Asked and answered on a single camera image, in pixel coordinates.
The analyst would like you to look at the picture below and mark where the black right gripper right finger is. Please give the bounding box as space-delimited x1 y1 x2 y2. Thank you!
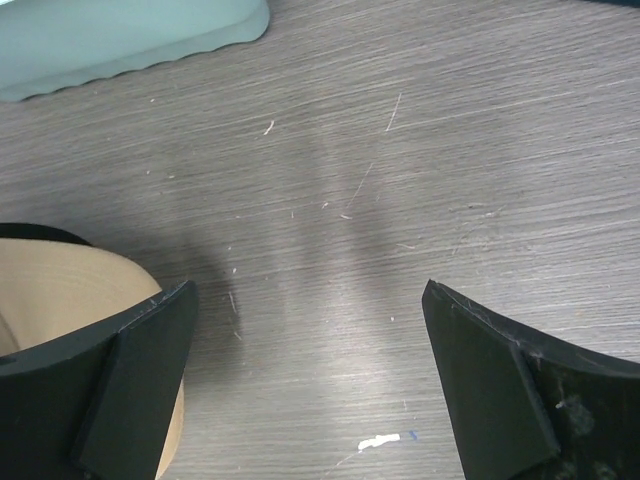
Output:
422 281 639 480

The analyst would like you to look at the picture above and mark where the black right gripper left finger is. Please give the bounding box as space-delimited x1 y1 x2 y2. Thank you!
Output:
1 281 199 479

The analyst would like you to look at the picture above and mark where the tan baseball cap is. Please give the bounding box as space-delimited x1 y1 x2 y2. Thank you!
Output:
1 239 184 479

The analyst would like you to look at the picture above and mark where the teal plastic bin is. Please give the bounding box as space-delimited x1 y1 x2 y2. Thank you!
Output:
1 1 270 102

